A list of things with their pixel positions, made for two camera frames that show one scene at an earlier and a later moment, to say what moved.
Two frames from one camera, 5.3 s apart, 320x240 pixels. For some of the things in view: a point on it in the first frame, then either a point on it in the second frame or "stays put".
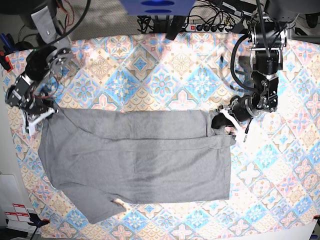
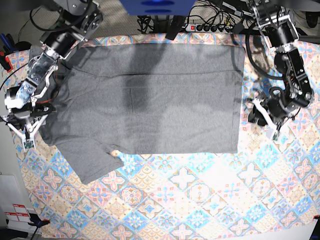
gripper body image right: (240, 110) -> (276, 109)
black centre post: (178, 22) stays put
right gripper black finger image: (219, 120) -> (255, 115)
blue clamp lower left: (36, 221) stays put
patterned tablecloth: (274, 170) stays put
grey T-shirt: (95, 156) -> (144, 98)
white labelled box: (13, 211) stays put
